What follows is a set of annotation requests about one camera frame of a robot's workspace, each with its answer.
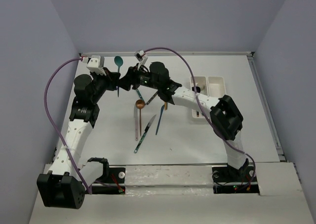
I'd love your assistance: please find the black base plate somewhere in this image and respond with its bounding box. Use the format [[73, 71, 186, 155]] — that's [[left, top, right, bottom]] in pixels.
[[211, 166, 260, 194], [91, 166, 126, 195]]

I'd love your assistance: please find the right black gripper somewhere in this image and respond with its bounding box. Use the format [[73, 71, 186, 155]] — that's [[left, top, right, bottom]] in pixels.
[[118, 63, 160, 91]]

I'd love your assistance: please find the teal plastic spoon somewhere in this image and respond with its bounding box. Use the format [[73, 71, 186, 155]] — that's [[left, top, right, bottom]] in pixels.
[[114, 56, 123, 97]]

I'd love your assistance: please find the silver knife dark handle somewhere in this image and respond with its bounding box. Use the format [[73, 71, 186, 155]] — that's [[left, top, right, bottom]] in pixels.
[[146, 91, 158, 105]]

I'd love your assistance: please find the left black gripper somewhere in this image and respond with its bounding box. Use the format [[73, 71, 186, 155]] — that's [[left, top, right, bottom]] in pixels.
[[90, 67, 120, 104]]

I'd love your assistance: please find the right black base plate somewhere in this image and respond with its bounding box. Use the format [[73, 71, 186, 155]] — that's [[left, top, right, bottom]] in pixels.
[[211, 166, 260, 194]]

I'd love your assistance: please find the purple cable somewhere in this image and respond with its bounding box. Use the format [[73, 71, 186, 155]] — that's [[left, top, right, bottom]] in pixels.
[[43, 57, 93, 194], [144, 46, 257, 185]]

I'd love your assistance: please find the silver spoon teal handle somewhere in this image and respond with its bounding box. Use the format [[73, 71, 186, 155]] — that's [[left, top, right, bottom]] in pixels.
[[136, 89, 144, 101]]

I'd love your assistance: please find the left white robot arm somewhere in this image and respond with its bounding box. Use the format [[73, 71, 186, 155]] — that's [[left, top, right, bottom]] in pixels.
[[37, 68, 120, 209]]

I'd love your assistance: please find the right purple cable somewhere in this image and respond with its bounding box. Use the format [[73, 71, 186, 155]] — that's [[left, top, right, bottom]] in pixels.
[[144, 46, 257, 185]]

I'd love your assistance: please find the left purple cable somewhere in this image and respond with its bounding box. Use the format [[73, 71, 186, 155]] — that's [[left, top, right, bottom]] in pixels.
[[43, 57, 93, 194]]

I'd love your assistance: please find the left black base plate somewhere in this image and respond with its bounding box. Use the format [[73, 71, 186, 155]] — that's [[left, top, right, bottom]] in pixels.
[[91, 166, 126, 195]]

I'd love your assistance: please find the silver knife pink handle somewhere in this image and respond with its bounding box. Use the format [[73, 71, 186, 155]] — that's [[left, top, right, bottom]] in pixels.
[[133, 106, 139, 141]]

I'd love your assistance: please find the black spoon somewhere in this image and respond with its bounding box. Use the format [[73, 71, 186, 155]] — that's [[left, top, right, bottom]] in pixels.
[[192, 86, 201, 117]]

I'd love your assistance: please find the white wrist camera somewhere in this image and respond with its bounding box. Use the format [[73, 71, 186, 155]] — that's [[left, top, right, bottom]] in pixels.
[[82, 55, 106, 75], [134, 50, 148, 67]]

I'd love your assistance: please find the white two-compartment container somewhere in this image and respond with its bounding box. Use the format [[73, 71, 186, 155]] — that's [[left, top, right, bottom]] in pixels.
[[191, 76, 226, 124]]

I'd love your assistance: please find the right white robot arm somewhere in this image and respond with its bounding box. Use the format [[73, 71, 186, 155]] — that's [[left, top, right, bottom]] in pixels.
[[118, 62, 248, 181]]

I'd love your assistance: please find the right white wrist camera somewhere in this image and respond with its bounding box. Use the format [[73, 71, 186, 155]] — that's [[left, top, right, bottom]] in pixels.
[[134, 50, 148, 67]]

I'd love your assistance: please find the copper spoon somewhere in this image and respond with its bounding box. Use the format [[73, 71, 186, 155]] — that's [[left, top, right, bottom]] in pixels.
[[135, 99, 146, 136]]

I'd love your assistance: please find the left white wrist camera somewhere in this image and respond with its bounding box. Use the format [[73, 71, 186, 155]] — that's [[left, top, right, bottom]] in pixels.
[[82, 55, 106, 75]]

